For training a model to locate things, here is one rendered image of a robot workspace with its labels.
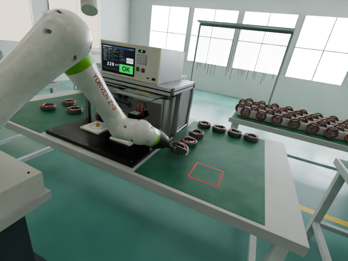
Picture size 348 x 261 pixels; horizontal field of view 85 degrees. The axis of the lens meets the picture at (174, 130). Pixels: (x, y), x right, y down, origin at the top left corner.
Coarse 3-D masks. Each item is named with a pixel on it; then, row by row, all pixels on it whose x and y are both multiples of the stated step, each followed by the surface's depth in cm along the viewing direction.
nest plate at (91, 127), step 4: (88, 124) 129; (92, 124) 130; (100, 124) 132; (104, 124) 133; (84, 128) 124; (88, 128) 124; (92, 128) 124; (96, 128) 125; (100, 128) 126; (104, 128) 127; (92, 132) 122; (96, 132) 120; (100, 132) 122
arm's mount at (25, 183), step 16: (0, 160) 73; (16, 160) 74; (0, 176) 66; (16, 176) 67; (32, 176) 68; (0, 192) 60; (16, 192) 64; (32, 192) 70; (0, 208) 61; (16, 208) 66
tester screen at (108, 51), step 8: (104, 48) 123; (112, 48) 120; (120, 48) 118; (104, 56) 125; (112, 56) 122; (120, 56) 120; (128, 56) 117; (104, 64) 127; (128, 64) 119; (120, 72) 123
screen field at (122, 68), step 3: (120, 66) 122; (123, 66) 121; (126, 66) 120; (129, 66) 119; (132, 66) 118; (120, 69) 123; (123, 69) 122; (126, 69) 121; (129, 69) 120; (132, 69) 119; (123, 72) 122; (126, 72) 122; (129, 72) 121; (132, 72) 120
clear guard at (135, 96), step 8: (120, 96) 100; (128, 96) 101; (136, 96) 103; (144, 96) 105; (152, 96) 108; (160, 96) 110; (120, 104) 98; (136, 104) 96; (144, 104) 95; (128, 112) 95; (136, 112) 94
